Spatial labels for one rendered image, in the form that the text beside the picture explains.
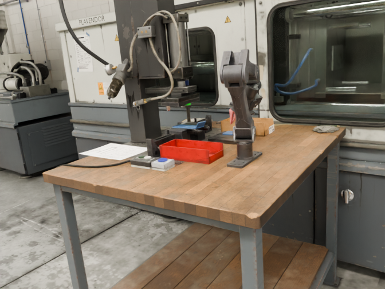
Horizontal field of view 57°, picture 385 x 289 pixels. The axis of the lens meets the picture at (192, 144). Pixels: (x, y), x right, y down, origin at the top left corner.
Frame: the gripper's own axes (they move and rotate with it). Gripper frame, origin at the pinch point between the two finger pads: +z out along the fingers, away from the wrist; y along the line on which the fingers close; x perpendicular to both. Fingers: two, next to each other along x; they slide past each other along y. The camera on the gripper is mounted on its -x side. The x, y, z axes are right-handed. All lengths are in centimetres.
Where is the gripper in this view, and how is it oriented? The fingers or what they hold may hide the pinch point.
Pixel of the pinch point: (234, 124)
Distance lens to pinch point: 161.8
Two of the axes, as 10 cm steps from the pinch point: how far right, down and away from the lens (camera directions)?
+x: -6.4, 2.0, -7.4
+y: -6.9, -5.7, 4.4
